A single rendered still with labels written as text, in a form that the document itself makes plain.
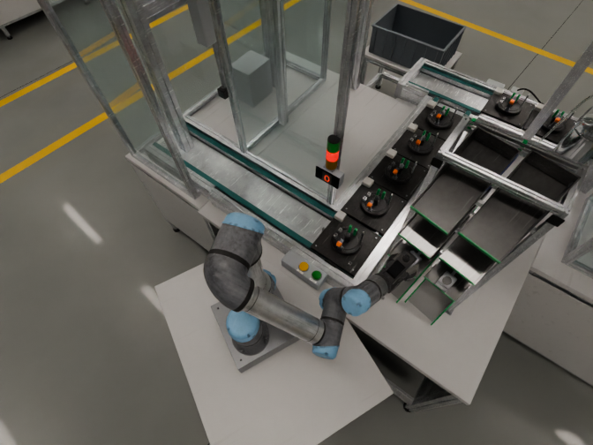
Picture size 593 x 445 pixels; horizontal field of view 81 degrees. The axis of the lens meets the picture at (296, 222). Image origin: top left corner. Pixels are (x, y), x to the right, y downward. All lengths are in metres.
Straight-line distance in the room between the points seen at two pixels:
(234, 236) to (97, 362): 1.97
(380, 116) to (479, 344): 1.41
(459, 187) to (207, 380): 1.18
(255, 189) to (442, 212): 1.05
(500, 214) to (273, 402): 1.06
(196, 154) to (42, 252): 1.69
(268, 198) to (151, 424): 1.54
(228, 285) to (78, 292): 2.19
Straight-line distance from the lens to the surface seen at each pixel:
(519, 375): 2.76
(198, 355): 1.60
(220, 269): 0.88
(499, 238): 1.11
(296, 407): 1.52
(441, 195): 1.11
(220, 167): 1.98
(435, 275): 1.36
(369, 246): 1.62
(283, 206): 1.77
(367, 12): 2.25
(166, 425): 2.51
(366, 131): 2.23
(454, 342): 1.68
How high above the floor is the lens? 2.38
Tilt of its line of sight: 58 degrees down
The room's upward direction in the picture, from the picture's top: 1 degrees counter-clockwise
